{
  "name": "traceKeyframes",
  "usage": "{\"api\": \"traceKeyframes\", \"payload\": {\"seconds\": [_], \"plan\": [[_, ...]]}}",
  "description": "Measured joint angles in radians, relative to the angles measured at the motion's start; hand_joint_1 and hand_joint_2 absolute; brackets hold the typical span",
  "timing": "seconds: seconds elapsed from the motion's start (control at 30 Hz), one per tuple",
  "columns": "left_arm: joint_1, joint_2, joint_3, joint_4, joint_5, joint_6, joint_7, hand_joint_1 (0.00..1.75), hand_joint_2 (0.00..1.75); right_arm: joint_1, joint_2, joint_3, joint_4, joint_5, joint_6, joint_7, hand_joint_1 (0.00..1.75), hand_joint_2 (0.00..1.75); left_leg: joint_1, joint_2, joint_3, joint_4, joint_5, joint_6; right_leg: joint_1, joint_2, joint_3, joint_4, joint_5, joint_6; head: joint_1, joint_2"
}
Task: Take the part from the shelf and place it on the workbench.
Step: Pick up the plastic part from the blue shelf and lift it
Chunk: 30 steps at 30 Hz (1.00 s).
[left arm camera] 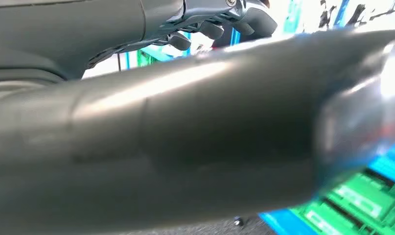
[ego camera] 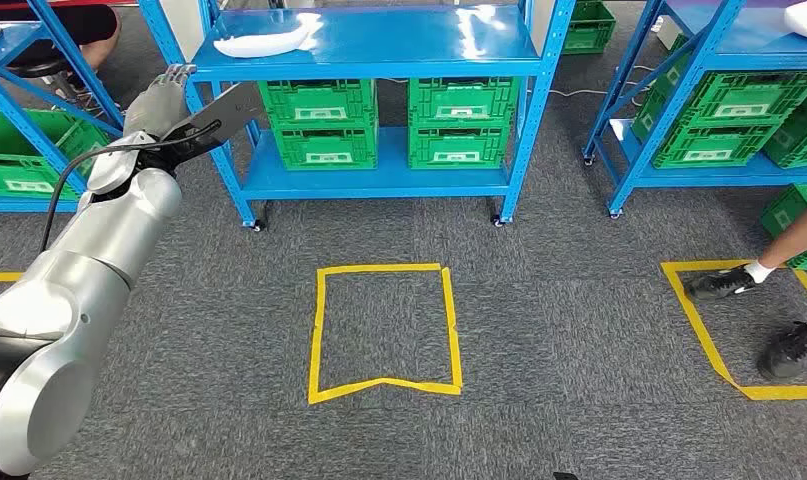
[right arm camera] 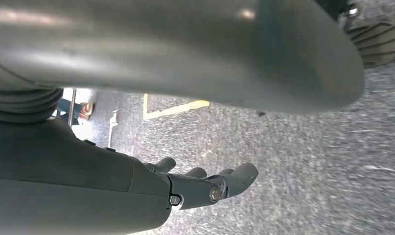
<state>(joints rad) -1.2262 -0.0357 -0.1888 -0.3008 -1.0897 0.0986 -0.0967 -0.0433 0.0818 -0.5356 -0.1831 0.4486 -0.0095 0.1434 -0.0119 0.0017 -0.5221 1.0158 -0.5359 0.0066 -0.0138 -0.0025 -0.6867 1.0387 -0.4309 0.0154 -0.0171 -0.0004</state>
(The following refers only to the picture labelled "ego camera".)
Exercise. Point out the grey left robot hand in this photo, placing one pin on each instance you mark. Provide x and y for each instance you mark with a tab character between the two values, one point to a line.
154	106

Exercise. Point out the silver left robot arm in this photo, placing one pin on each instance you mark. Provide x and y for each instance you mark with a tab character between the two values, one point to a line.
78	265

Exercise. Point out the blue metal shelf rack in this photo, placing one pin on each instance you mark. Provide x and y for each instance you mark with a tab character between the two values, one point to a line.
19	43
376	40
741	26

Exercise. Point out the black stool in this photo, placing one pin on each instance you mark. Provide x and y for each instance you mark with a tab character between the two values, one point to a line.
38	66

